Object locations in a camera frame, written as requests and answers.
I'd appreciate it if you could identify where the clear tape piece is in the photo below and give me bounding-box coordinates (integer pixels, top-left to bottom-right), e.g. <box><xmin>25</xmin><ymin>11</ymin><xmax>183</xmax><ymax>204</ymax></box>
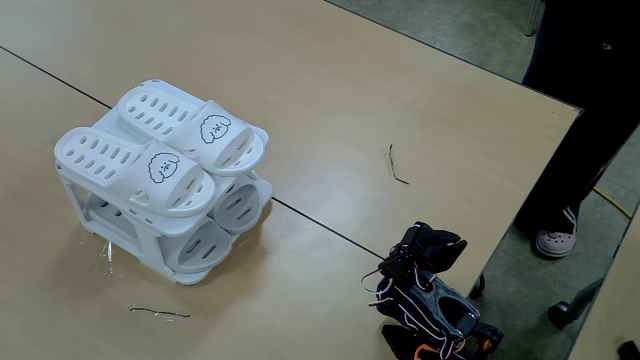
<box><xmin>98</xmin><ymin>238</ymin><xmax>124</xmax><ymax>279</ymax></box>

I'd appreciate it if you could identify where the white dog slipper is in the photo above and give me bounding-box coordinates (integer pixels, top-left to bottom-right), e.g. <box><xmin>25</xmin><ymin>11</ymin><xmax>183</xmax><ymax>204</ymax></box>
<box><xmin>53</xmin><ymin>126</ymin><xmax>217</xmax><ymax>219</ymax></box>
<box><xmin>115</xmin><ymin>85</ymin><xmax>265</xmax><ymax>177</ymax></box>

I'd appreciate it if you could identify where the grey bear slipper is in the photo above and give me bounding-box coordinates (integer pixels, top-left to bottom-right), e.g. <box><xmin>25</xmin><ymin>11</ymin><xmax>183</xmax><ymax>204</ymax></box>
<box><xmin>82</xmin><ymin>192</ymin><xmax>234</xmax><ymax>275</ymax></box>
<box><xmin>209</xmin><ymin>174</ymin><xmax>265</xmax><ymax>235</ymax></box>

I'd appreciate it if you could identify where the pink clog shoe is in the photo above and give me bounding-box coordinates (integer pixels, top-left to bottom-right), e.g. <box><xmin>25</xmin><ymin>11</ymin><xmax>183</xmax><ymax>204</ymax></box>
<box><xmin>534</xmin><ymin>227</ymin><xmax>579</xmax><ymax>259</ymax></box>

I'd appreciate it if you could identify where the grey chair base leg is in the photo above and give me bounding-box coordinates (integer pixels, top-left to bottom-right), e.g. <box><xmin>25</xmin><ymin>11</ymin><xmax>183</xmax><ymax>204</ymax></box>
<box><xmin>569</xmin><ymin>277</ymin><xmax>605</xmax><ymax>321</ymax></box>

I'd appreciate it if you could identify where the white two-tier shoe rack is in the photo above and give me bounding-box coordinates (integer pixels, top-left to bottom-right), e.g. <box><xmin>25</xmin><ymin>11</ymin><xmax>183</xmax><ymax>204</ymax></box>
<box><xmin>54</xmin><ymin>78</ymin><xmax>275</xmax><ymax>286</ymax></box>

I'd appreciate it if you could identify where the person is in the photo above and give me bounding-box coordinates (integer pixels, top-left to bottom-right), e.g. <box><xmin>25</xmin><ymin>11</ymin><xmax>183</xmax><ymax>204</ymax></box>
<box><xmin>513</xmin><ymin>0</ymin><xmax>640</xmax><ymax>236</ymax></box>

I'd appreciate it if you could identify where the metal chair leg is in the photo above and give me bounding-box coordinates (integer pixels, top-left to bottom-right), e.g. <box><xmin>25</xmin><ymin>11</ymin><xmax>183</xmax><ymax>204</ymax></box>
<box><xmin>523</xmin><ymin>0</ymin><xmax>545</xmax><ymax>37</ymax></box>

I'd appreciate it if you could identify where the black caster wheel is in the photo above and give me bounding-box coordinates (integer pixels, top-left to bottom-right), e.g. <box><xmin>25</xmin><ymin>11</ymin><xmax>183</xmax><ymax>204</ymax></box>
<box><xmin>467</xmin><ymin>273</ymin><xmax>487</xmax><ymax>301</ymax></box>
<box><xmin>616</xmin><ymin>339</ymin><xmax>640</xmax><ymax>360</ymax></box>
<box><xmin>544</xmin><ymin>299</ymin><xmax>574</xmax><ymax>332</ymax></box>

